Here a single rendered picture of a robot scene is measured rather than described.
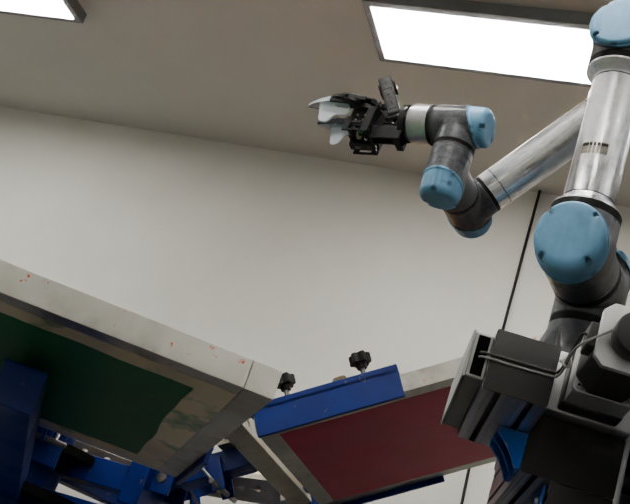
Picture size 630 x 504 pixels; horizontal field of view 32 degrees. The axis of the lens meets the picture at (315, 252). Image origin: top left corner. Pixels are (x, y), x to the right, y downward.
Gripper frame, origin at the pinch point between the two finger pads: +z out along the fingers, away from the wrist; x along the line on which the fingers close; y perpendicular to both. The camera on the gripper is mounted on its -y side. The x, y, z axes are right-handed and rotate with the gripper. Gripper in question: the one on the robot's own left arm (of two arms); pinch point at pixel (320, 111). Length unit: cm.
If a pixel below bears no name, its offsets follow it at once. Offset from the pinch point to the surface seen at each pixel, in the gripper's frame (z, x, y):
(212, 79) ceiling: 177, 156, -156
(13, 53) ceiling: 283, 139, -153
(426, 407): -20, 50, 34
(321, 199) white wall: 142, 220, -143
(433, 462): -10, 84, 31
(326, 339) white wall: 118, 233, -77
